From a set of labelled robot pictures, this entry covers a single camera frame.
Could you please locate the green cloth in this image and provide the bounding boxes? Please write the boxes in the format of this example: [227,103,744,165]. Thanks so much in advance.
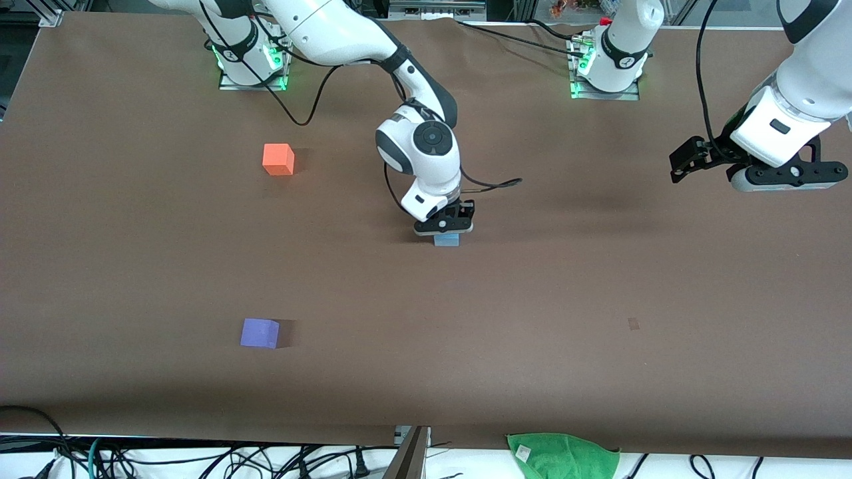
[506,432,621,479]

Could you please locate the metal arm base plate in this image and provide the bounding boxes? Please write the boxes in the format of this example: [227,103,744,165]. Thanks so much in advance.
[569,37,642,102]
[218,30,292,92]

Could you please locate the teal cable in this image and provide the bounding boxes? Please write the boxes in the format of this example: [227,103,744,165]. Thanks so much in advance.
[87,437,110,479]

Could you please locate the brown table cover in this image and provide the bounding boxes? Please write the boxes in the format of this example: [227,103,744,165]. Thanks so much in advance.
[0,10,852,460]

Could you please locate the purple block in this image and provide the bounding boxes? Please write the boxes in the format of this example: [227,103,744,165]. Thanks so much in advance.
[240,318,280,349]

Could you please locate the aluminium frame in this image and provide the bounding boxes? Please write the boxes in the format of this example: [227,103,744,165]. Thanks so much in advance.
[388,0,488,21]

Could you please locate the orange block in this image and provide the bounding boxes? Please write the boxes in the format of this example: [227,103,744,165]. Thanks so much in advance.
[262,143,296,176]

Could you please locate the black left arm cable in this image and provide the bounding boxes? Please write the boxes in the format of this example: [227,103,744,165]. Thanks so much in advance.
[695,0,721,159]

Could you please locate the grey metal post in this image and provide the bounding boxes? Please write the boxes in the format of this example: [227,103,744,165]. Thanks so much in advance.
[383,427,430,479]

